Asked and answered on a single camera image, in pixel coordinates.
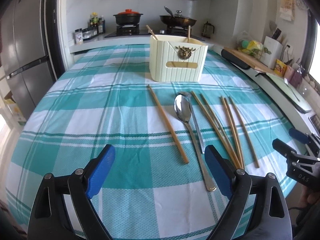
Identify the black wok glass lid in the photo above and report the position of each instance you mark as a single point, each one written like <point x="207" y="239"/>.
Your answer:
<point x="177" y="19"/>

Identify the white knife block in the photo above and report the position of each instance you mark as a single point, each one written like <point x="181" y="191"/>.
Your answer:
<point x="271" y="52"/>

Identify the small steel spoon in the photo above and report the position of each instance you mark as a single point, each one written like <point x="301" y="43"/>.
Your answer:
<point x="187" y="111"/>

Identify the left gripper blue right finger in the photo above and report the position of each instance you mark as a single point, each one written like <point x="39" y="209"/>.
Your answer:
<point x="220" y="170"/>

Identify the stainless steel refrigerator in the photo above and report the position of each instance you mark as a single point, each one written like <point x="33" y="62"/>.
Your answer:
<point x="25" y="54"/>

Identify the green plastic cutting board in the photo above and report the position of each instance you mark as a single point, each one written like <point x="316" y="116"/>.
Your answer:
<point x="291" y="94"/>

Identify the chopstick in holder right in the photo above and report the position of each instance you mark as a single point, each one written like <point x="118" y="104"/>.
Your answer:
<point x="189" y="31"/>

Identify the yellow snack packet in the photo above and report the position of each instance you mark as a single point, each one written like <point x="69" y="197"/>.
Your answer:
<point x="279" y="68"/>

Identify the dark glass french press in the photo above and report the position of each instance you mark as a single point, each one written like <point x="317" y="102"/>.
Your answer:
<point x="208" y="30"/>

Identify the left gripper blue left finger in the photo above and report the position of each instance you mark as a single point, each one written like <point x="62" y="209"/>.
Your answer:
<point x="98" y="169"/>

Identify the plastic bag with produce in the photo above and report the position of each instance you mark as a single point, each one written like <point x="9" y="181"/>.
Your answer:
<point x="247" y="45"/>

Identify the teal white checkered tablecloth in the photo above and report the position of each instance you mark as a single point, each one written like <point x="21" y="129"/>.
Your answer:
<point x="149" y="193"/>

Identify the large steel spoon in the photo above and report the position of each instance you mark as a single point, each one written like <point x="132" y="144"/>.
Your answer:
<point x="210" y="186"/>

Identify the chopstick in holder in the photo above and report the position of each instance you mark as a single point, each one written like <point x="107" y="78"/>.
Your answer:
<point x="189" y="31"/>
<point x="151" y="32"/>

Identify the chopstick in holder left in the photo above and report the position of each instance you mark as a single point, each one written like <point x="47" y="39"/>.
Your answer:
<point x="151" y="32"/>

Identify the black gas stove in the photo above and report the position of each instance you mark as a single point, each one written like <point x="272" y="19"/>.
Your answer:
<point x="135" y="30"/>

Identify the cream ribbed utensil holder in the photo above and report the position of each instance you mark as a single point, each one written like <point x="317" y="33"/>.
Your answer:
<point x="176" y="58"/>

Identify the white labelled spice jar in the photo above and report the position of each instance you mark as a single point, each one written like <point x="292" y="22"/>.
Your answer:
<point x="78" y="36"/>

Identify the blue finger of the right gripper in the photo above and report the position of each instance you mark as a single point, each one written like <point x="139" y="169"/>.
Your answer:
<point x="299" y="136"/>
<point x="284" y="149"/>

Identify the wooden chopstick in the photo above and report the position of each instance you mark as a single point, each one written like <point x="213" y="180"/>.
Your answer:
<point x="225" y="108"/>
<point x="253" y="153"/>
<point x="214" y="126"/>
<point x="217" y="122"/>
<point x="169" y="126"/>
<point x="235" y="135"/>

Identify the wooden cutting board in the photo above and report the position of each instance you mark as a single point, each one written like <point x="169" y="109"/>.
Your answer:
<point x="244" y="61"/>

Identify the black pot orange lid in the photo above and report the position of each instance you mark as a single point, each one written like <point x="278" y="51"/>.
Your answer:
<point x="128" y="17"/>

